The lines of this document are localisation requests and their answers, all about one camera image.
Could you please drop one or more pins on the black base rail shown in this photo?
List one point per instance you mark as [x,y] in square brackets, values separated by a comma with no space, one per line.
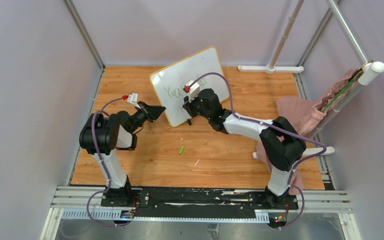
[197,203]

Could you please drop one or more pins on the yellow framed whiteboard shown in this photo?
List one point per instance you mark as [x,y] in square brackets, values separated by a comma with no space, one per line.
[168,82]

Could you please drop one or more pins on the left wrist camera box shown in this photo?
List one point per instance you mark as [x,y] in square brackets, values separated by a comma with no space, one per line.
[132,98]

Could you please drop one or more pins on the white clothes rack base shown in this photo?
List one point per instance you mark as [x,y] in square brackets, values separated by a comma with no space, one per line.
[271,69]

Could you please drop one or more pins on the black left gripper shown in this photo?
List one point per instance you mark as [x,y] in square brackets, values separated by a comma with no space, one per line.
[151,113]

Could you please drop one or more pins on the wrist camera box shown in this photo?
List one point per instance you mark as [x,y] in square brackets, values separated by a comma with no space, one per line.
[132,98]
[192,89]

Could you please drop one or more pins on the pink cloth shorts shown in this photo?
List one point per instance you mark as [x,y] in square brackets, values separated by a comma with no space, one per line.
[304,115]

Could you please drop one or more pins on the silver clothes rack pole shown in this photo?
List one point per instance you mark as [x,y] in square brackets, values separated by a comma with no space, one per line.
[286,32]

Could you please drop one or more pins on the green clothes hanger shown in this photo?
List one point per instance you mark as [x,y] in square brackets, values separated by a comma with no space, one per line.
[341,91]

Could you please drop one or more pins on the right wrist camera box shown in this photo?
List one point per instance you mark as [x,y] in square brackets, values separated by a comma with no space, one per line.
[192,89]

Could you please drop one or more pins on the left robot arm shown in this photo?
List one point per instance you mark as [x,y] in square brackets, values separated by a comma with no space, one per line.
[102,136]

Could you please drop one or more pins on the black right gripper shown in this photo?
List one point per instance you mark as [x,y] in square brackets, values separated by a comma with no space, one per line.
[189,105]

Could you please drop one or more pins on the white rack side foot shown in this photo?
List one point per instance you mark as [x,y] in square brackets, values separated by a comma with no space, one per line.
[316,151]

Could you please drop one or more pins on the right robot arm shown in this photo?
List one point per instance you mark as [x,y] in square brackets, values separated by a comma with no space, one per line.
[279,139]

